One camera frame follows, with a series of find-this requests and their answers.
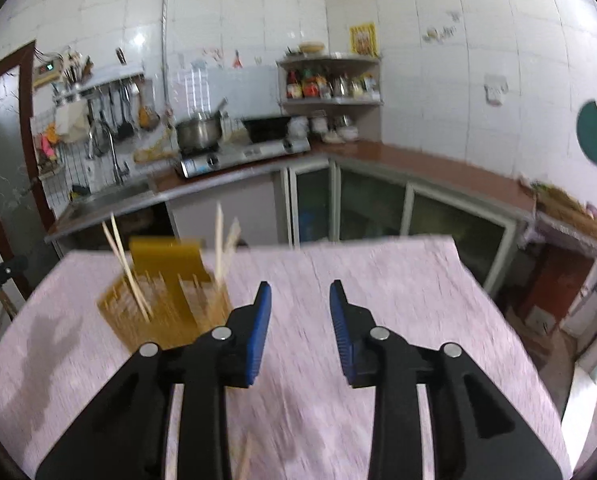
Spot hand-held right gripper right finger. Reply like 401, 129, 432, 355
329, 280, 564, 480

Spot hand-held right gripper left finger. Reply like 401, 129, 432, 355
34, 281, 272, 480

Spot yellow perforated utensil holder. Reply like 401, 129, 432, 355
96, 237, 234, 353

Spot steel gas stove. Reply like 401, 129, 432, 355
175, 140, 311, 179

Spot kitchen counter with cabinets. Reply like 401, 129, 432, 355
46, 137, 536, 286

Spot steel kitchen sink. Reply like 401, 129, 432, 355
58, 182, 154, 221

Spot black wok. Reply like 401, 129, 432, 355
241, 116, 294, 143

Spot steel cooking pot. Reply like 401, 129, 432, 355
176, 112, 224, 153

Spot chrome faucet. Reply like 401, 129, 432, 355
96, 120, 129, 186

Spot red wooden cabinet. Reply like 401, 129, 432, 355
528, 245, 594, 321

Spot brown hanging ladle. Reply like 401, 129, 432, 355
138, 80, 159, 128

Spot black hanging spatula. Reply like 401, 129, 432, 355
118, 82, 135, 138

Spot brown door with frosted glass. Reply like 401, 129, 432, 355
0, 42, 54, 261

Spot side table with plastic cover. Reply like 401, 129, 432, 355
531, 182, 597, 261

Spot white hanging cloth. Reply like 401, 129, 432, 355
56, 102, 92, 141

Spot steel vertical pipe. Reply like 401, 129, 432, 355
159, 0, 173, 111

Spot cup of kitchen tools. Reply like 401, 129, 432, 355
61, 52, 94, 86

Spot corner wall shelf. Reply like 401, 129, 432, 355
277, 55, 383, 141

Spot white wall socket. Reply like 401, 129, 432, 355
484, 75, 509, 106

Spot steel wall utensil rack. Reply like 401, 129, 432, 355
53, 72, 146, 106

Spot yellow wall poster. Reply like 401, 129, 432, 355
349, 22, 378, 57

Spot beige wall box with display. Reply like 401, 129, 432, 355
32, 60, 62, 88

